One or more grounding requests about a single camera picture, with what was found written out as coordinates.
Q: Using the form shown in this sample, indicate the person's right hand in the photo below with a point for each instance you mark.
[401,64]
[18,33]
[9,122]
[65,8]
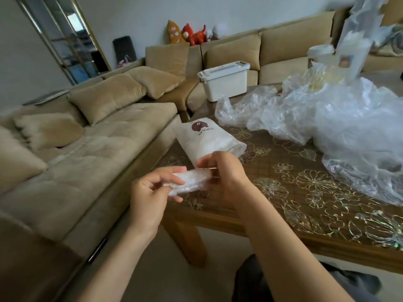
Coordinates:
[229,177]

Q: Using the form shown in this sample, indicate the person's left hand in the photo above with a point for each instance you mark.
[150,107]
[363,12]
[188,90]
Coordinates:
[144,204]

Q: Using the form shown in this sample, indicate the person's right thumb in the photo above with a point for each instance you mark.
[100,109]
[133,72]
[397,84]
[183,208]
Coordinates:
[207,161]

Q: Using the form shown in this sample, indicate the person's left thumb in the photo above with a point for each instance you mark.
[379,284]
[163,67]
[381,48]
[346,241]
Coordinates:
[168,173]

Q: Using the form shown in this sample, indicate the person's left forearm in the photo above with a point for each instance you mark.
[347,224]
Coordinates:
[122,267]

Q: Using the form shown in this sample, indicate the person's right forearm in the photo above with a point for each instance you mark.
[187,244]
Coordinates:
[283,248]

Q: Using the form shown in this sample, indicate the white paper bag brown logo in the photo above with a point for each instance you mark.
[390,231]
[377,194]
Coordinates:
[207,138]

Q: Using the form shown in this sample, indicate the beige sectional sofa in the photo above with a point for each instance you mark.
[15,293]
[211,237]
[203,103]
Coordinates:
[104,160]

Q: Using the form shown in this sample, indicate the wooden table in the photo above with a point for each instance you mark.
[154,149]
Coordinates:
[220,226]

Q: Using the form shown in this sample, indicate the small crumpled clear plastic bag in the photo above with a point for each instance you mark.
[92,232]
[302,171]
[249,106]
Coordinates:
[245,105]

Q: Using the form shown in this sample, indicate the white lidded storage box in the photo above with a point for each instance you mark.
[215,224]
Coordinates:
[225,83]

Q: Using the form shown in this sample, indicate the large beige velvet cushion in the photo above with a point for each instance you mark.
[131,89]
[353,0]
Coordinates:
[107,97]

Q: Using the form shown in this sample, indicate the red plush toy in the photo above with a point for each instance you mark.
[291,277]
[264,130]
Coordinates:
[193,35]

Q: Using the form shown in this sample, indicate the person's dark trousers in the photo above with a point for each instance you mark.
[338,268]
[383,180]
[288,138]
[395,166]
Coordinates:
[252,283]

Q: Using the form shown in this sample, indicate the white purple plush toy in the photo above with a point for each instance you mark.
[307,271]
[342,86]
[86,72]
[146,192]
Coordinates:
[217,31]

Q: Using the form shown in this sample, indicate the black padded board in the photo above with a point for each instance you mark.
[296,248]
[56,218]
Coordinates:
[124,50]

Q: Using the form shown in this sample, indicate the orange plush toy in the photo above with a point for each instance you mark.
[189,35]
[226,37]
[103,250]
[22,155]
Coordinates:
[174,32]

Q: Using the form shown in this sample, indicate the grey flat tray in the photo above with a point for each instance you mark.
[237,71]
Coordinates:
[47,96]

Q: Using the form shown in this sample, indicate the white cup with lid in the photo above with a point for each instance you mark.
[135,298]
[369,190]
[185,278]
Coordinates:
[319,55]

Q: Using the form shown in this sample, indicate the large crumpled clear plastic bag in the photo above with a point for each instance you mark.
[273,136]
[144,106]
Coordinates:
[362,132]

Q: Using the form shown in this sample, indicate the gold framed glass cabinet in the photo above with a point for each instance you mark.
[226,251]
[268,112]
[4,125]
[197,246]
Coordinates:
[67,37]

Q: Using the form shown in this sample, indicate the white carton package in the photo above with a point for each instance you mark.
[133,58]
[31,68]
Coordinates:
[354,56]

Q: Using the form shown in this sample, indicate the grey crumpled cloth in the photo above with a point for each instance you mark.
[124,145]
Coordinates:
[388,39]

